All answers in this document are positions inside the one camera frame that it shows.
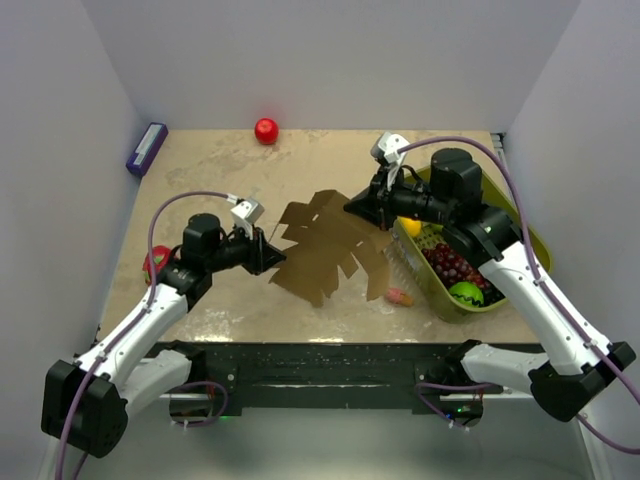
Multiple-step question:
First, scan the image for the red dragon fruit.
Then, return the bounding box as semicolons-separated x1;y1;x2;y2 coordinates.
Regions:
142;245;180;286

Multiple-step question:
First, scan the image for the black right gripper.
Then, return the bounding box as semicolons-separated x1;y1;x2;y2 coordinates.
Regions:
345;162;454;231

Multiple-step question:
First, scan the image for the purple camera cable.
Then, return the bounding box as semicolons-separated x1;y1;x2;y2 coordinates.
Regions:
397;135;640;455
53;187;261;480

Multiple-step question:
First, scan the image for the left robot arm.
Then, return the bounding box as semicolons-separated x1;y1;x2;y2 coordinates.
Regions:
41;213;286;458

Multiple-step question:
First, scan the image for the green round toy fruit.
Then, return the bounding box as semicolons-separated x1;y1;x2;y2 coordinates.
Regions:
448;281;484;308

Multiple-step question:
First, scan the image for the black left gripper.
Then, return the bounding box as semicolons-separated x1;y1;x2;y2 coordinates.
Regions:
207;222;286;277

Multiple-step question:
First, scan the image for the pink toy ice cream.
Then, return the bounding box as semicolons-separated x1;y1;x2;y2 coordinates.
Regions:
385;288;414;307

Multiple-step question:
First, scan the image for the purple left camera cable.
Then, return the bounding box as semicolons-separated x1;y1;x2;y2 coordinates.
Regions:
53;187;261;480

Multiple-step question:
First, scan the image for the brown cardboard box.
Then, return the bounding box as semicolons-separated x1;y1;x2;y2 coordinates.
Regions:
270;190;391;307

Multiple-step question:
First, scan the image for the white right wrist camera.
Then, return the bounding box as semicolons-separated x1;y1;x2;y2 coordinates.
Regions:
371;131;409;190

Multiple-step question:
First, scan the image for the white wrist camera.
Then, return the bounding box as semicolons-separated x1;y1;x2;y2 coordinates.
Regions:
371;131;409;190
230;198;265;239

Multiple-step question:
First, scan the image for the aluminium frame rail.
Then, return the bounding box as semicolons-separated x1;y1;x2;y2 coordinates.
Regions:
161;386;530;400

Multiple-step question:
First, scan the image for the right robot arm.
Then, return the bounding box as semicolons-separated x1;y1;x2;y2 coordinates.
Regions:
344;146;636;422

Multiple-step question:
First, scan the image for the orange in basket front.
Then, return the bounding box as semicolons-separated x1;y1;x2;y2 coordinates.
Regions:
399;217;422;238

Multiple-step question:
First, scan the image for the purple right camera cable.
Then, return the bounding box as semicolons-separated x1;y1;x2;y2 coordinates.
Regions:
397;135;640;455

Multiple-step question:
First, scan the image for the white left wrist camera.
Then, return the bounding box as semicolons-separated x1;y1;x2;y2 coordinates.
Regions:
230;198;265;239

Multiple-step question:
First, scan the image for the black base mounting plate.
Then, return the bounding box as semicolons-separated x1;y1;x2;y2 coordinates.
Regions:
144;341;541;419

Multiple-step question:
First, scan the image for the dark red grape bunch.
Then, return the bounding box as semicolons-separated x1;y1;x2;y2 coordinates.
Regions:
421;243;489;290

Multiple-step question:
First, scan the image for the red apple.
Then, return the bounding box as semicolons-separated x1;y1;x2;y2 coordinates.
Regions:
254;117;280;145

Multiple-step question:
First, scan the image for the purple white rectangular box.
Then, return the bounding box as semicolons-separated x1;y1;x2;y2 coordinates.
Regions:
126;122;168;177

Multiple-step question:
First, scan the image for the olive green plastic basket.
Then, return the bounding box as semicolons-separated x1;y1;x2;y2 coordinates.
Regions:
391;173;554;323

